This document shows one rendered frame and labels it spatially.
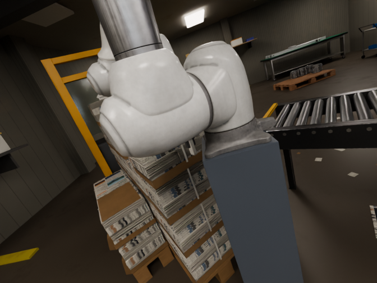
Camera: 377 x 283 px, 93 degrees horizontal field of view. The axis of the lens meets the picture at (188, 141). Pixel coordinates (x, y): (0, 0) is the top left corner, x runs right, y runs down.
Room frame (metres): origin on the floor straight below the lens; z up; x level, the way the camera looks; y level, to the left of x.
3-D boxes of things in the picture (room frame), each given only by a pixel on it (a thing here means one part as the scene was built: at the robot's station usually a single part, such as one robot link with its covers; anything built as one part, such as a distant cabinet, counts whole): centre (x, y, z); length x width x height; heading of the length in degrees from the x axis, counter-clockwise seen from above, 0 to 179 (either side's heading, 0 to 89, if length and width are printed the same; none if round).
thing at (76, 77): (2.35, 0.82, 1.62); 0.75 x 0.06 x 0.06; 116
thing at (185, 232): (1.31, 0.31, 0.42); 1.17 x 0.39 x 0.83; 26
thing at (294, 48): (7.30, -5.32, 0.50); 2.79 x 1.06 x 1.01; 80
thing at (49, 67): (2.20, 1.12, 0.92); 0.09 x 0.09 x 1.85; 26
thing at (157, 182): (0.84, 0.20, 0.86); 0.29 x 0.16 x 0.04; 28
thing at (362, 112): (0.86, -0.93, 0.77); 0.47 x 0.05 x 0.05; 137
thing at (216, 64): (0.52, -0.12, 1.17); 0.18 x 0.16 x 0.22; 118
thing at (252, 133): (0.52, -0.15, 1.03); 0.22 x 0.18 x 0.06; 80
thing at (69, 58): (2.35, 0.82, 1.82); 0.75 x 0.06 x 0.06; 116
